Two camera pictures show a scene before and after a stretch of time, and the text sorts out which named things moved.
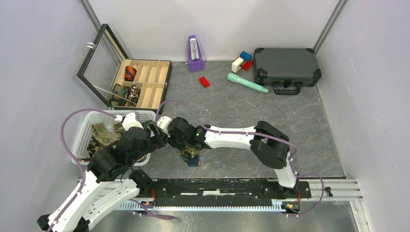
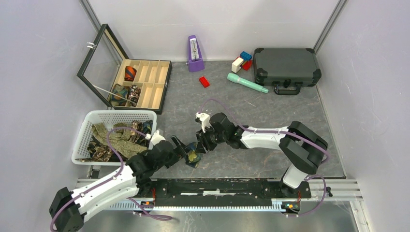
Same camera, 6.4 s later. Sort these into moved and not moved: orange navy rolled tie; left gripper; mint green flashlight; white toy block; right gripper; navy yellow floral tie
Moved: right gripper; left gripper
Not moved: white toy block; mint green flashlight; orange navy rolled tie; navy yellow floral tie
